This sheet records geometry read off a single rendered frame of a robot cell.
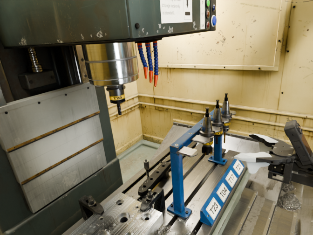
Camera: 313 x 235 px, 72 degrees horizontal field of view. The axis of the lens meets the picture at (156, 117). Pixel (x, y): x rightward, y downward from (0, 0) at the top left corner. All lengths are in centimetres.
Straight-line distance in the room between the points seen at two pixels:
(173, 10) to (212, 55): 103
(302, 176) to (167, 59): 134
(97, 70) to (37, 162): 61
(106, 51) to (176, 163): 48
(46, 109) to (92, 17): 62
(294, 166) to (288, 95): 90
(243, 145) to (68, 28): 137
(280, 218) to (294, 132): 79
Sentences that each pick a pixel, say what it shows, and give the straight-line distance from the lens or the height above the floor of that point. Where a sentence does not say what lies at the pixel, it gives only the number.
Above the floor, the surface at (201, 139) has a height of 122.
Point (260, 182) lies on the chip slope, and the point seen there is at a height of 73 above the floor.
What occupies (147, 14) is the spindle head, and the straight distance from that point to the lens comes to 52.
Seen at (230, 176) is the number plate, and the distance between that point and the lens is 116.
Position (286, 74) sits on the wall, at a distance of 151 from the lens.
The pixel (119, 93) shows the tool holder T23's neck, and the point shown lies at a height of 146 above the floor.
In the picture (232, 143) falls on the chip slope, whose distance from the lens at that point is 168.
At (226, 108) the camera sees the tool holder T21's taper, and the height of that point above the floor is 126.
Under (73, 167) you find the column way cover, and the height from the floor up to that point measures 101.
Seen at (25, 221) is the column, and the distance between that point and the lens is 126.
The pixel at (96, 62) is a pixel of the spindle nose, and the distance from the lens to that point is 64.
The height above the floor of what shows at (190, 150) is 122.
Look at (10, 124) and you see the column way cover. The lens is 103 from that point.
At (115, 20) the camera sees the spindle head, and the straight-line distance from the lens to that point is 50.
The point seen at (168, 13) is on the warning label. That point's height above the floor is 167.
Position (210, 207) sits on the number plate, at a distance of 98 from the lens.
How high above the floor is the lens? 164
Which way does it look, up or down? 22 degrees down
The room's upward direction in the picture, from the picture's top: 5 degrees counter-clockwise
